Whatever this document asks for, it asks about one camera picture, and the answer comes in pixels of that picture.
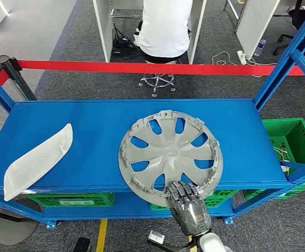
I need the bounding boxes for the green plastic crate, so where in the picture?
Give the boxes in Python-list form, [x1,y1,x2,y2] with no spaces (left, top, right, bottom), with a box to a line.
[243,175,305,201]
[26,192,115,208]
[150,189,238,212]
[262,117,305,175]

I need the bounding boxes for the chrome stool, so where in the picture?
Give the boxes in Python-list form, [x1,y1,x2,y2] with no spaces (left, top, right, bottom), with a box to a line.
[139,73,176,98]

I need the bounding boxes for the black stanchion post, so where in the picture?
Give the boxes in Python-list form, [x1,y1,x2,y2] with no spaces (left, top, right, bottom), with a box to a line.
[0,55,37,101]

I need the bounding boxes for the grey plastic wheel cover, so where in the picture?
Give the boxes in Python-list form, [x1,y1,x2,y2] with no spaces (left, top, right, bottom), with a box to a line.
[118,110,224,208]

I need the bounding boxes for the white power cable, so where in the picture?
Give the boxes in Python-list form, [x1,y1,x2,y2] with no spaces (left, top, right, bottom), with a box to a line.
[211,51,277,68]

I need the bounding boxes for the black cable bundle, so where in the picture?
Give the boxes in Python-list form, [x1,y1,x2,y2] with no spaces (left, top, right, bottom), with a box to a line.
[111,22,140,60]

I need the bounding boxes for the white wires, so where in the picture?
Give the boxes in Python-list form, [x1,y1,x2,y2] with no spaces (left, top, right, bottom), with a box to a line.
[272,146,291,173]

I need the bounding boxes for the yellow floor tape outline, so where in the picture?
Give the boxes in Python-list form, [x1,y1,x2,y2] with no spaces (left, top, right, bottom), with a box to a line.
[95,219,198,252]

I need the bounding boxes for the white power strip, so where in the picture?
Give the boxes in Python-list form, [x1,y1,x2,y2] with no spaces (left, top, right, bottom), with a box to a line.
[237,50,247,66]

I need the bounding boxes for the clear water bottle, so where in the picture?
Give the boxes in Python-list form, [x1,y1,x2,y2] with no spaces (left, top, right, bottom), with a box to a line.
[253,37,268,57]

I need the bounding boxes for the blue metal shelf rack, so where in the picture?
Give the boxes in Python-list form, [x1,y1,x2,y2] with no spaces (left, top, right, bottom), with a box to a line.
[0,0,305,230]

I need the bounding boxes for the black stanchion with disc base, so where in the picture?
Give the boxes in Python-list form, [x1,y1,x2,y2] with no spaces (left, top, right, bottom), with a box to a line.
[0,198,42,246]

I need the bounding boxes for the white desk partition panel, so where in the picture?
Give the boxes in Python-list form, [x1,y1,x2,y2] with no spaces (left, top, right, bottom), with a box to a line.
[234,0,281,60]

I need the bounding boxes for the black office chair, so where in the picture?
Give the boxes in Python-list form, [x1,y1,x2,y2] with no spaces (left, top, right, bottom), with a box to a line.
[272,0,305,56]

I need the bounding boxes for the person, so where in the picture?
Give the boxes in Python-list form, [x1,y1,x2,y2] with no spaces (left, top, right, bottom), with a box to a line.
[134,0,194,65]

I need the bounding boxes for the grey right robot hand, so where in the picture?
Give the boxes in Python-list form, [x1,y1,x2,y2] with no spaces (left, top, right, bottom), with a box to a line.
[166,180,212,238]

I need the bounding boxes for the white curved plastic part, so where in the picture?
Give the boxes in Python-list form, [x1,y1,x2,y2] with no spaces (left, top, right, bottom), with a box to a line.
[3,123,73,203]

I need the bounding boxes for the white desk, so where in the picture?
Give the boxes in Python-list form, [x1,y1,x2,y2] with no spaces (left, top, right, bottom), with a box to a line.
[92,0,207,65]

